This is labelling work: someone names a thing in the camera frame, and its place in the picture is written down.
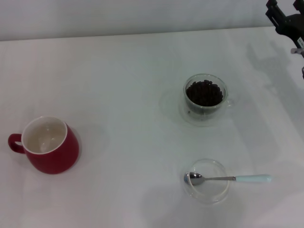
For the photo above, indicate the red ceramic mug white inside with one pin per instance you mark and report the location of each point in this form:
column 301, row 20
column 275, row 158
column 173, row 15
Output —
column 54, row 159

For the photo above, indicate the clear double-walled glass cup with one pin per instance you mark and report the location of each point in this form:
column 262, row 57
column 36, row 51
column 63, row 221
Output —
column 190, row 111

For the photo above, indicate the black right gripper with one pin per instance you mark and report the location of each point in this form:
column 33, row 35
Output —
column 292, row 26

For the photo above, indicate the clear shallow glass dish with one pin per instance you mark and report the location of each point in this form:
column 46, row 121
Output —
column 213, row 192

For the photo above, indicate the pile of dark coffee beans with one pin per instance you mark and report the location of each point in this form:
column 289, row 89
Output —
column 204, row 95

